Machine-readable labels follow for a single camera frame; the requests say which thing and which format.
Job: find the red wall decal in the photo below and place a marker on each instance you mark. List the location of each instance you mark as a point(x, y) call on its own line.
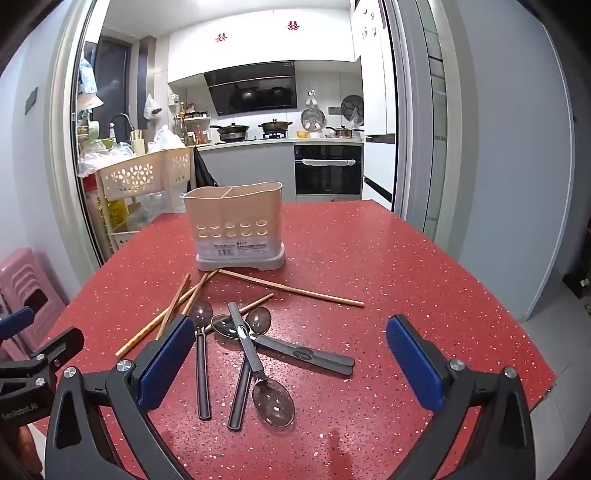
point(221, 37)
point(293, 25)

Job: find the clear plastic bag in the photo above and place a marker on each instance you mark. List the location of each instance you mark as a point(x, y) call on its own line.
point(157, 205)

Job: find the small steel pot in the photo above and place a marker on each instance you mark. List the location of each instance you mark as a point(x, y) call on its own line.
point(342, 133)

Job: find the dark bulky object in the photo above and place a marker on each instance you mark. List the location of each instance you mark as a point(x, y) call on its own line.
point(579, 290)

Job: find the round metal steamer tray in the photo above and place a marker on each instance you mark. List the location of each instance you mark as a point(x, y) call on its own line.
point(311, 117)

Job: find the black round strainer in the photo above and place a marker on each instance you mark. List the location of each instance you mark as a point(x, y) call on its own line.
point(352, 107)

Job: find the pink plastic stool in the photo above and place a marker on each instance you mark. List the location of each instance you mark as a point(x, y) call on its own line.
point(27, 286)

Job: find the white refrigerator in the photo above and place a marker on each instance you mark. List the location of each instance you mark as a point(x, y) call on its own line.
point(374, 83)

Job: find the dark jacket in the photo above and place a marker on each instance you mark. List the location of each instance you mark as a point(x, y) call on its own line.
point(203, 170)

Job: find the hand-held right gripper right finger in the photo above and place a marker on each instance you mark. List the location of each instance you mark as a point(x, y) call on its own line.
point(415, 364)

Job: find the lidded wok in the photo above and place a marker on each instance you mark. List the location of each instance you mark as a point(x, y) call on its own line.
point(274, 125)

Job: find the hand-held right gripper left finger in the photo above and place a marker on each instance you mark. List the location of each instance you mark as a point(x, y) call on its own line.
point(168, 360)

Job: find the grey wall switch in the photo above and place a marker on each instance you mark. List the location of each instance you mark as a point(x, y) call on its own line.
point(30, 102)

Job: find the crumpled clear plastic bags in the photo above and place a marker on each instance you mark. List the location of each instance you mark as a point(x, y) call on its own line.
point(97, 159)

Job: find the hanging white plastic bag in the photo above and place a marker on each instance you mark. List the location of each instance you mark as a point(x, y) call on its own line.
point(151, 107)

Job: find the blue white hanging bag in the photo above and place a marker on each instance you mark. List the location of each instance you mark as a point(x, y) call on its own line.
point(88, 78)

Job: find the black kitchen faucet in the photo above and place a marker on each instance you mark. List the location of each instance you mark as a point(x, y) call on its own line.
point(121, 115)

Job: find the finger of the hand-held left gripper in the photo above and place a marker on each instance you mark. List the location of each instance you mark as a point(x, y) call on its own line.
point(60, 344)
point(14, 321)

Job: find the beige tiered basket cart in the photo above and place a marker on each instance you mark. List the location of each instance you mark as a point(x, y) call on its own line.
point(138, 173)

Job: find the black range hood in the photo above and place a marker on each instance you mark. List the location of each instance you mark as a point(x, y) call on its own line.
point(249, 76)

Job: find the yellow oil bottle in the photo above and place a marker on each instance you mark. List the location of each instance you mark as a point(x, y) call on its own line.
point(117, 212)

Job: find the black frying pan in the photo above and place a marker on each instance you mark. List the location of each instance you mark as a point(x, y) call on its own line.
point(231, 134)

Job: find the white spice rack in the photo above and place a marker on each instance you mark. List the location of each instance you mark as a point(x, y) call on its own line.
point(189, 122)

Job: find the glass sliding door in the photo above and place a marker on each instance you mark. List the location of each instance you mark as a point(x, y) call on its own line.
point(434, 138)

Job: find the black built-in oven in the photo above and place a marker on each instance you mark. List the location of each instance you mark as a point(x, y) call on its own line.
point(328, 177)

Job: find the beige utensil holder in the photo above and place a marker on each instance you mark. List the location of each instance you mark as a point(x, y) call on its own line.
point(231, 207)

